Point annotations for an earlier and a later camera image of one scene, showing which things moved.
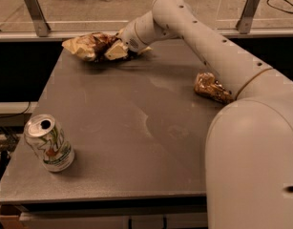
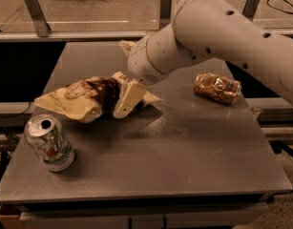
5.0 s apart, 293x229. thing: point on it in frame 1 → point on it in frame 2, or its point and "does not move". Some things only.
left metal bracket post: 38,18 does not move
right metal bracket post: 244,22 does not move
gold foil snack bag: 207,84 does not move
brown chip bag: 93,47 → 86,98
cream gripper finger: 116,51 → 130,93
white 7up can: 46,138 does not move
